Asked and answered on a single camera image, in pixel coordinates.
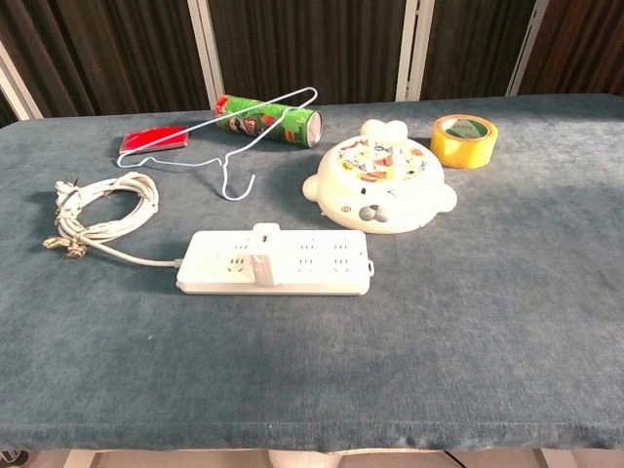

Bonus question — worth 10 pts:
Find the white power strip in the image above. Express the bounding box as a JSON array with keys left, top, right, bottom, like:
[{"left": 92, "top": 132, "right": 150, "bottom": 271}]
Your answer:
[{"left": 175, "top": 228, "right": 375, "bottom": 297}]

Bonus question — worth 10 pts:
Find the white plug adapter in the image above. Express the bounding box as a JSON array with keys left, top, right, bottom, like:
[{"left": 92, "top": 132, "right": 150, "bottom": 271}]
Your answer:
[{"left": 248, "top": 222, "right": 283, "bottom": 288}]

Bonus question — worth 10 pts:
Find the white seal fishing toy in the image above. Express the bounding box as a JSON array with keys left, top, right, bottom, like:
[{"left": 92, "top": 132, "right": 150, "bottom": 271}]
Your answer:
[{"left": 301, "top": 118, "right": 458, "bottom": 236}]

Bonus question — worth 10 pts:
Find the green Pringles can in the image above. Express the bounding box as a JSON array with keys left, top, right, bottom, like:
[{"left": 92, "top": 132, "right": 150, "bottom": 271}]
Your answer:
[{"left": 214, "top": 94, "right": 324, "bottom": 150}]

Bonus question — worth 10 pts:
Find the blue-grey table cloth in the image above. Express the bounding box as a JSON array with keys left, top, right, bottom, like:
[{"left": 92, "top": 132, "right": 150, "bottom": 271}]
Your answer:
[{"left": 0, "top": 93, "right": 624, "bottom": 452}]

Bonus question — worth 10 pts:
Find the yellow packing tape roll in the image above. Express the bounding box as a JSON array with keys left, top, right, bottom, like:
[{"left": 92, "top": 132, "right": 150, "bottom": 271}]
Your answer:
[{"left": 429, "top": 114, "right": 499, "bottom": 171}]

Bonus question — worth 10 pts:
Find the flat red packet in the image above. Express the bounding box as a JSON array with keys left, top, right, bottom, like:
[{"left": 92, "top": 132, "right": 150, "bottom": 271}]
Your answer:
[{"left": 119, "top": 125, "right": 190, "bottom": 156}]

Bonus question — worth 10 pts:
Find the pale rounded robot body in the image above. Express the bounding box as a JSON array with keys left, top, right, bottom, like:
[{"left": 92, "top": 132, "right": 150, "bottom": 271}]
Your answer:
[{"left": 266, "top": 448, "right": 343, "bottom": 468}]

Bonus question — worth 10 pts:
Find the beige twist tie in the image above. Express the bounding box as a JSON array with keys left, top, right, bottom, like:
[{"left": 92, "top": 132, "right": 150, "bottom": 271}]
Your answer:
[{"left": 42, "top": 235, "right": 88, "bottom": 259}]

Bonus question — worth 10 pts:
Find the pale blue wire hanger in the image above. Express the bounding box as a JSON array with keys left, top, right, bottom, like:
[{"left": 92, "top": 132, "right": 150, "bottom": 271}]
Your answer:
[{"left": 116, "top": 86, "right": 319, "bottom": 201}]

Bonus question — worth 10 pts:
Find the white coiled power cable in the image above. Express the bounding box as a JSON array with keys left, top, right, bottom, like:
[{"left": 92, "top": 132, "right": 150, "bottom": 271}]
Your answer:
[{"left": 52, "top": 171, "right": 182, "bottom": 268}]

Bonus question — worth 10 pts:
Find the white slanted frame post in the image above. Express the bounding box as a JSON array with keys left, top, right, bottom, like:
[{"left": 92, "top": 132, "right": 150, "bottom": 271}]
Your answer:
[
  {"left": 395, "top": 0, "right": 436, "bottom": 102},
  {"left": 186, "top": 0, "right": 226, "bottom": 106},
  {"left": 505, "top": 0, "right": 551, "bottom": 97},
  {"left": 0, "top": 41, "right": 44, "bottom": 121}
]

